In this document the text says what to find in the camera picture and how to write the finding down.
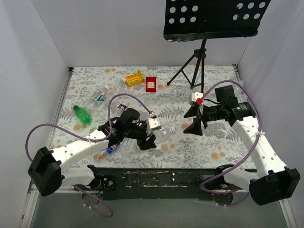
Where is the yellow plastic bin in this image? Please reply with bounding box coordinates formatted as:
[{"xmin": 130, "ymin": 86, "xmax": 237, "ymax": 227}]
[{"xmin": 125, "ymin": 73, "xmax": 144, "ymax": 87}]

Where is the clear Pepsi bottle black cap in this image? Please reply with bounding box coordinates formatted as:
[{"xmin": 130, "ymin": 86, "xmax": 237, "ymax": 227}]
[{"xmin": 110, "ymin": 101, "xmax": 128, "ymax": 117}]

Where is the green plastic bin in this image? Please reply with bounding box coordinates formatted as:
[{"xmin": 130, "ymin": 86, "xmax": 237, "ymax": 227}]
[{"xmin": 137, "ymin": 69, "xmax": 144, "ymax": 81}]

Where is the black music stand tripod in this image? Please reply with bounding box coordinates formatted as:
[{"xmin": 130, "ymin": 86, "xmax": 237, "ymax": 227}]
[{"xmin": 163, "ymin": 0, "xmax": 270, "ymax": 88}]

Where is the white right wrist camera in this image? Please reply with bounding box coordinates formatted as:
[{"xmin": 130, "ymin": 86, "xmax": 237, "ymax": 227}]
[{"xmin": 189, "ymin": 92, "xmax": 203, "ymax": 105}]

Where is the large clear bottle white cap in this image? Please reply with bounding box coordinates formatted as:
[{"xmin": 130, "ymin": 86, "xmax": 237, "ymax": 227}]
[{"xmin": 105, "ymin": 78, "xmax": 126, "ymax": 106}]

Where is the clear bottle green-blue label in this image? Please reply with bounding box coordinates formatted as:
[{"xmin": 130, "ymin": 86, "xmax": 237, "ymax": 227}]
[{"xmin": 89, "ymin": 86, "xmax": 109, "ymax": 105}]

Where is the green plastic bottle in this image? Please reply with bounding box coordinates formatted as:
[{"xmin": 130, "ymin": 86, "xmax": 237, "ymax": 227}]
[{"xmin": 73, "ymin": 105, "xmax": 93, "ymax": 125}]

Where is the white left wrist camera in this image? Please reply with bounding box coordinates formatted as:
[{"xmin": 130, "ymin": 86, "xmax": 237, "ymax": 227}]
[{"xmin": 146, "ymin": 118, "xmax": 162, "ymax": 134}]

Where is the clear bottle blue cap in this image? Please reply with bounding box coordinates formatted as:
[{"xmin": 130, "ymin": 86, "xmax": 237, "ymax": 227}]
[{"xmin": 97, "ymin": 142, "xmax": 121, "ymax": 160}]

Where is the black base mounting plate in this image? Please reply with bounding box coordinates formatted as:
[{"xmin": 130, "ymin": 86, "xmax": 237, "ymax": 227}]
[{"xmin": 77, "ymin": 165, "xmax": 222, "ymax": 200}]

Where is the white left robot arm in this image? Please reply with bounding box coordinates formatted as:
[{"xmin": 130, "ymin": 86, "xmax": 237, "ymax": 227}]
[{"xmin": 28, "ymin": 108, "xmax": 162, "ymax": 196}]

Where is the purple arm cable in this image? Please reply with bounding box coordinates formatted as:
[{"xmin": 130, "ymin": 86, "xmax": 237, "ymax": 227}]
[
  {"xmin": 199, "ymin": 80, "xmax": 263, "ymax": 207},
  {"xmin": 25, "ymin": 93, "xmax": 156, "ymax": 219}
]

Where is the red plastic bin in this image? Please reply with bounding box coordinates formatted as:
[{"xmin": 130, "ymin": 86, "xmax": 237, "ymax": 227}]
[{"xmin": 145, "ymin": 76, "xmax": 157, "ymax": 92}]

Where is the aluminium frame rail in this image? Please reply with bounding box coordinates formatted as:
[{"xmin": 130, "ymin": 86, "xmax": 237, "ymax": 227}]
[{"xmin": 19, "ymin": 67, "xmax": 74, "ymax": 228}]

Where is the large clear crumpled bottle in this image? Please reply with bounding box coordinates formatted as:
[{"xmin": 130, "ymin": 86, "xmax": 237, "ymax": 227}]
[{"xmin": 83, "ymin": 98, "xmax": 112, "ymax": 116}]

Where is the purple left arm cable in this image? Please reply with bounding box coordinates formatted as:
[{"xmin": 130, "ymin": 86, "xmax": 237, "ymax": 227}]
[{"xmin": 25, "ymin": 93, "xmax": 156, "ymax": 219}]

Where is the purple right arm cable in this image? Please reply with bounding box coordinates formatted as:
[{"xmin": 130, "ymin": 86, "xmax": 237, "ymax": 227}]
[{"xmin": 199, "ymin": 80, "xmax": 263, "ymax": 207}]

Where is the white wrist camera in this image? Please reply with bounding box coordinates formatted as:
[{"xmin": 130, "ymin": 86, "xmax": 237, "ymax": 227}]
[
  {"xmin": 146, "ymin": 118, "xmax": 162, "ymax": 134},
  {"xmin": 189, "ymin": 92, "xmax": 203, "ymax": 105}
]

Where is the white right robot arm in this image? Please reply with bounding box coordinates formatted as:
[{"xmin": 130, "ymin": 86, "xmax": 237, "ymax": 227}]
[{"xmin": 184, "ymin": 85, "xmax": 300, "ymax": 206}]

